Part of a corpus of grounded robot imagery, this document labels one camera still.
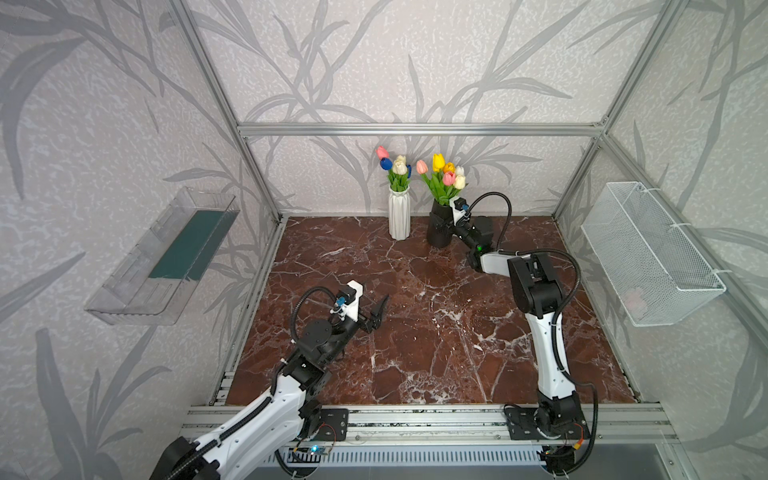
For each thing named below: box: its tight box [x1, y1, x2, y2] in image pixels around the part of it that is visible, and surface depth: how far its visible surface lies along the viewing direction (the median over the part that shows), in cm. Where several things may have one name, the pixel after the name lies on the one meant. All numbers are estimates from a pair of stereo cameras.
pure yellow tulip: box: [432, 153, 445, 172], surface depth 87 cm
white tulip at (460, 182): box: [454, 174, 466, 190], surface depth 88 cm
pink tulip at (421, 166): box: [416, 159, 429, 175], surface depth 93 cm
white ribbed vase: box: [388, 185, 411, 241], surface depth 104 cm
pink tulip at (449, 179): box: [442, 171, 457, 202], surface depth 87 cm
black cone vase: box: [427, 199, 453, 248], surface depth 98 cm
